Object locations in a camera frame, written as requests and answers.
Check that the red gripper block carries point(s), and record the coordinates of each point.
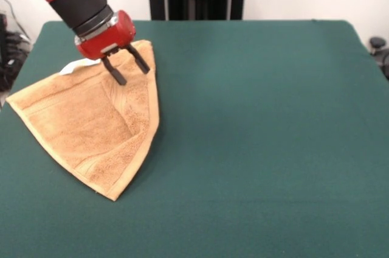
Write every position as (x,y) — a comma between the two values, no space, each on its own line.
(106,39)

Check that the tan terry towel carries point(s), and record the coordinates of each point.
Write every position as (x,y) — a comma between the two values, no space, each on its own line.
(91,124)

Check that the black equipment pile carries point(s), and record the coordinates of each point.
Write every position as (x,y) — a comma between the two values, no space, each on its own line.
(12,57)

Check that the dark green table cloth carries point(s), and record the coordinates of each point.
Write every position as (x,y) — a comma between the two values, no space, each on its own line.
(273,148)

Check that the grey office chair base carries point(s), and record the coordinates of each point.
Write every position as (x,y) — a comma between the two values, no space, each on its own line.
(380,51)

